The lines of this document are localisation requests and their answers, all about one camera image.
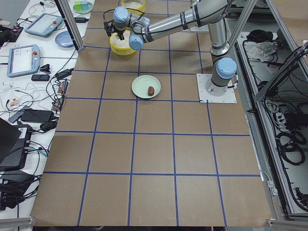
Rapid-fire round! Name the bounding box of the black laptop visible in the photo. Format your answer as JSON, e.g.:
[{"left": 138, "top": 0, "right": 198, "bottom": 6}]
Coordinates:
[{"left": 0, "top": 119, "right": 32, "bottom": 171}]

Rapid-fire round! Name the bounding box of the teach pendant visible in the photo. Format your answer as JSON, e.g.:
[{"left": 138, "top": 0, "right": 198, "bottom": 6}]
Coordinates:
[
  {"left": 25, "top": 13, "right": 63, "bottom": 38},
  {"left": 7, "top": 44, "right": 40, "bottom": 78}
]

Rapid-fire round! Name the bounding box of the yellow rimmed steamer basket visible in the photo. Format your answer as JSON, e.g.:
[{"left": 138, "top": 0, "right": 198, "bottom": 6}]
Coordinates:
[
  {"left": 109, "top": 30, "right": 136, "bottom": 56},
  {"left": 121, "top": 0, "right": 146, "bottom": 15}
]

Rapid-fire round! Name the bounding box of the aluminium frame post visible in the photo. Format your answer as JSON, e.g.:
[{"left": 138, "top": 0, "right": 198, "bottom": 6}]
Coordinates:
[{"left": 55, "top": 0, "right": 84, "bottom": 52}]

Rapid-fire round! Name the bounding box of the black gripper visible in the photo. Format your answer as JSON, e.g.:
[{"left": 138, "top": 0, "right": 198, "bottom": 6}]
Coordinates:
[{"left": 103, "top": 21, "right": 129, "bottom": 40}]

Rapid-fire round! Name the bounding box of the black power adapter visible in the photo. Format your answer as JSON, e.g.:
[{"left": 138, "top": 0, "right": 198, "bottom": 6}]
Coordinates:
[{"left": 74, "top": 17, "right": 89, "bottom": 23}]

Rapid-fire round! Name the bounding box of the blue plate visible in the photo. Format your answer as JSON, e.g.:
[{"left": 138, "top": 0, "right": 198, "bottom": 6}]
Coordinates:
[{"left": 55, "top": 31, "right": 74, "bottom": 48}]

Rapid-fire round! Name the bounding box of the brown bun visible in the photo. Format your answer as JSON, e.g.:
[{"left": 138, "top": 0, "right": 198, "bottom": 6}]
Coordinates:
[{"left": 148, "top": 86, "right": 155, "bottom": 96}]

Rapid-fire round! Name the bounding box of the teach pendant near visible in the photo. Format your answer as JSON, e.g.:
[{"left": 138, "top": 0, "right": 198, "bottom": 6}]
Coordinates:
[{"left": 7, "top": 44, "right": 40, "bottom": 78}]

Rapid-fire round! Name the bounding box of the light green plate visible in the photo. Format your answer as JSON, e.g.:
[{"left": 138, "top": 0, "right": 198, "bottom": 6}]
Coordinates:
[{"left": 131, "top": 75, "right": 161, "bottom": 99}]

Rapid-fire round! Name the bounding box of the teach pendant far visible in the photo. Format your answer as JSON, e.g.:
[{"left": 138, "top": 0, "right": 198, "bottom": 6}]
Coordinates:
[{"left": 25, "top": 13, "right": 63, "bottom": 38}]

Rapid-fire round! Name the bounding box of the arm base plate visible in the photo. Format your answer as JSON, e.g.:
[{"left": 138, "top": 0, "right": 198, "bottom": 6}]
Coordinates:
[{"left": 196, "top": 74, "right": 237, "bottom": 104}]

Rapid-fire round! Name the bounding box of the green bowl with sponges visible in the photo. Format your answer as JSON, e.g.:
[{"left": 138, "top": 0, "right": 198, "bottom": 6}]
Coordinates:
[{"left": 73, "top": 0, "right": 93, "bottom": 14}]

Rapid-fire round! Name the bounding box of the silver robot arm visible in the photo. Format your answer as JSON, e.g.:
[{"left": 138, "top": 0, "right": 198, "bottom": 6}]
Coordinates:
[{"left": 103, "top": 0, "right": 231, "bottom": 59}]

